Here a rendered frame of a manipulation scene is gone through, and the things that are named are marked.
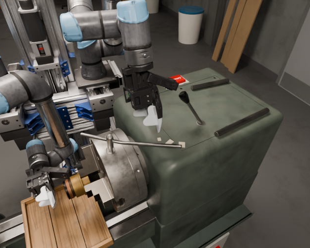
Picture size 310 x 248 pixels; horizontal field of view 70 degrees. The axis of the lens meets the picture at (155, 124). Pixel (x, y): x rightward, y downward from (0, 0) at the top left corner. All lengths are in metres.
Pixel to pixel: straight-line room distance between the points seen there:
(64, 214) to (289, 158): 2.28
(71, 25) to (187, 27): 4.30
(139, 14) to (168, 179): 0.50
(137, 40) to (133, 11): 0.06
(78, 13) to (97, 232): 0.81
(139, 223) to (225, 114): 0.59
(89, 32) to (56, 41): 0.84
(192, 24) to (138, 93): 4.31
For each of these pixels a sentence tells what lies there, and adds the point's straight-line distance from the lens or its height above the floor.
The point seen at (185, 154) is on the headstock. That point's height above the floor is 1.25.
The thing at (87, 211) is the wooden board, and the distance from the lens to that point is 1.10.
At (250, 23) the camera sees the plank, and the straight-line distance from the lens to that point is 3.86.
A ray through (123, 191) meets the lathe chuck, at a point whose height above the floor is 1.14.
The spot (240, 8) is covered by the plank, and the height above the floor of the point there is 0.90.
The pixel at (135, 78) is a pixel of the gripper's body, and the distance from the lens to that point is 0.62.
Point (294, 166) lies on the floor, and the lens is 2.72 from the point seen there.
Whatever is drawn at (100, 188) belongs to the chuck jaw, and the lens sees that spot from 0.88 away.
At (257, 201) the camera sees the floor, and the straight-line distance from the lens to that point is 2.29.
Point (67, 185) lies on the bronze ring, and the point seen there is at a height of 1.12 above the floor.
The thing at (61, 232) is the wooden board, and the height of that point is 0.88.
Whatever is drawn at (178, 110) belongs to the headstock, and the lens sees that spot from 0.94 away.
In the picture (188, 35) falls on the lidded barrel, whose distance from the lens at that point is 4.95.
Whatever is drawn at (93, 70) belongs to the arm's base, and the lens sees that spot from 1.36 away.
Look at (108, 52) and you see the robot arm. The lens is 1.33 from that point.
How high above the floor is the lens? 1.83
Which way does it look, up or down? 41 degrees down
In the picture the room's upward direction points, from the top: straight up
